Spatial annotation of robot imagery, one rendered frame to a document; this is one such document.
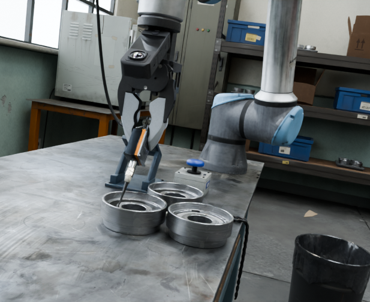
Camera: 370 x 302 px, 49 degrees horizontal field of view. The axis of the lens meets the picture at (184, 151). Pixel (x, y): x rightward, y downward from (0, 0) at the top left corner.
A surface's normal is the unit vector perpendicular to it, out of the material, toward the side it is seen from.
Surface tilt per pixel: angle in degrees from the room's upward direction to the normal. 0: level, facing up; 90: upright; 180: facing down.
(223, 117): 90
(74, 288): 0
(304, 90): 83
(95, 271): 0
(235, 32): 90
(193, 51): 90
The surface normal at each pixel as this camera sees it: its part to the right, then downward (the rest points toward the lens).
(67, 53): -0.24, 0.12
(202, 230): 0.03, 0.17
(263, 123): -0.59, 0.26
